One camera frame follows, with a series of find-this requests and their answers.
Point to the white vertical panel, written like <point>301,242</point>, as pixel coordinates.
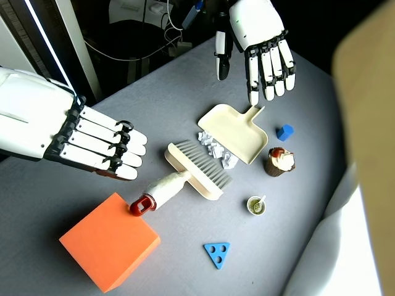
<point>77,40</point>

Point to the white cloth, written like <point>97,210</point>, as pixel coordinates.
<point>339,246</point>

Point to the tan board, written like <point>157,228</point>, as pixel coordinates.
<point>370,123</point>

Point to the small blue block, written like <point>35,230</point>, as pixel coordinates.
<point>285,132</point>

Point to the grey plug with blue tip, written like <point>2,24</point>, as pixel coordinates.
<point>191,15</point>

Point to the blue triangle with three holes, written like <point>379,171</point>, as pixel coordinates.
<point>217,253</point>

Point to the small cup with spoon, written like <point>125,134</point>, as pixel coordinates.
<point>254,207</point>

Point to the white paper box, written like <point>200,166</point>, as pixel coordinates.
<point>132,12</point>

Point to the large orange block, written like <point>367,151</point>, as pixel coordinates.
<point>105,240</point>

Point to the grey power adapter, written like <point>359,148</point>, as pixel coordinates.
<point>180,47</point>

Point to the cream plastic dustpan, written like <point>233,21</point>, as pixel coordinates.
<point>234,129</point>

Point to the grey tablecloth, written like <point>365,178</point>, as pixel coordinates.
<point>185,231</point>

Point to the toy cupcake with cream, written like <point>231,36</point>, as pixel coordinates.
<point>277,161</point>

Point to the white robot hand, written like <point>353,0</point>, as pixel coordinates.
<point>256,24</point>
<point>31,117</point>

